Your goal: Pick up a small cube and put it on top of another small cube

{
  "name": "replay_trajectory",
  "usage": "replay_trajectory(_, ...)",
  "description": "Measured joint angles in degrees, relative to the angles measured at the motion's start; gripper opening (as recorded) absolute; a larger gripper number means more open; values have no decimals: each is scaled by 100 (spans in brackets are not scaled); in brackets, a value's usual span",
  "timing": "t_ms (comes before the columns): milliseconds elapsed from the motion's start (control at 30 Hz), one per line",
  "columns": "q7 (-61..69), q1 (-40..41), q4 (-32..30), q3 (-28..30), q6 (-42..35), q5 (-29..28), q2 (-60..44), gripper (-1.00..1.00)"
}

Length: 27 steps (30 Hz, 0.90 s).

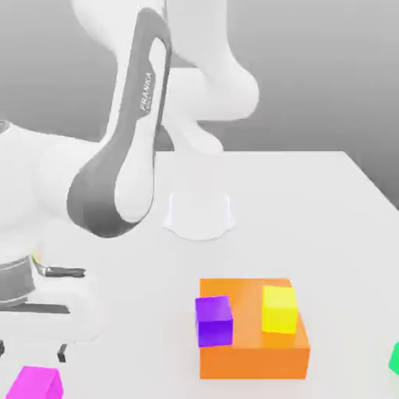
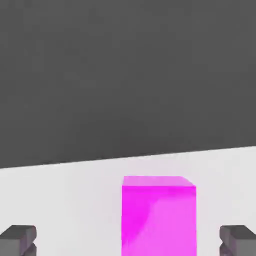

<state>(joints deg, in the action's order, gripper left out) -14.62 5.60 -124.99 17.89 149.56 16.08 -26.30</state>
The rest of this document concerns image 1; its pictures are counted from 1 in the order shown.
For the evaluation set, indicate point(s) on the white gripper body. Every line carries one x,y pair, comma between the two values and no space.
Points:
78,324

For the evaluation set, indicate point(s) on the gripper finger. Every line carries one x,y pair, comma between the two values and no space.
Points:
62,353
1,347

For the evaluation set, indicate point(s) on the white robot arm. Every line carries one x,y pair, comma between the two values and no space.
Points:
93,193

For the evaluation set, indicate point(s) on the small magenta cube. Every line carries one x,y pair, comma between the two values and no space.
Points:
34,385

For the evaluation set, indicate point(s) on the small purple cube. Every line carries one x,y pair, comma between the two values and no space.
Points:
215,327

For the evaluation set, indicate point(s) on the small yellow cube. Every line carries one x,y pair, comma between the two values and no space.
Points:
279,314

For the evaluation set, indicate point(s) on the small green cube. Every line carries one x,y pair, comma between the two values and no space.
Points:
395,358

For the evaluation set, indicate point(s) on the large orange box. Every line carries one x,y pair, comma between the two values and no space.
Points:
252,361

